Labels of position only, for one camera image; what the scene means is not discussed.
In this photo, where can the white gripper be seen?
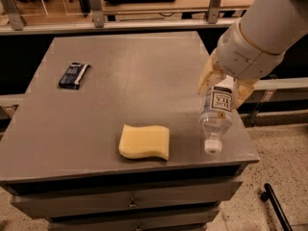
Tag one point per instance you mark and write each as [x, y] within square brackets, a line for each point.
[244, 56]

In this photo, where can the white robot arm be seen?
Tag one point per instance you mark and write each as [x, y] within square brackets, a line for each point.
[254, 45]

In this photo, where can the dark blue snack packet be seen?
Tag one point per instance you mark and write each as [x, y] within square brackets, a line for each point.
[73, 76]

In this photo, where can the grey wooden drawer cabinet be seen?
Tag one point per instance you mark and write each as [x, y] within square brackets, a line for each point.
[107, 138]

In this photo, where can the clear plastic water bottle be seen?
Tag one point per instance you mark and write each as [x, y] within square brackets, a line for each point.
[216, 115]

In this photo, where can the yellow sponge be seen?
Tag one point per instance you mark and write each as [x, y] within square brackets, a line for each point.
[144, 142]

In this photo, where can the lower drawer metal knob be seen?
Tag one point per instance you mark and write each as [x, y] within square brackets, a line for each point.
[138, 228]

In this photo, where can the drawer metal knob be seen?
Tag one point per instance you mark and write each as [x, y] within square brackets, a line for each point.
[132, 204]
[138, 228]

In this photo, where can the grey metal railing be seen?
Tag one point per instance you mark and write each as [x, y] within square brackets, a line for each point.
[34, 17]

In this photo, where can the upper drawer metal knob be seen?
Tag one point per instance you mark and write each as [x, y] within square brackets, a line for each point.
[132, 204]

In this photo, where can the black floor stand leg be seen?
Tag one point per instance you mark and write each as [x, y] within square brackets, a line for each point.
[268, 194]

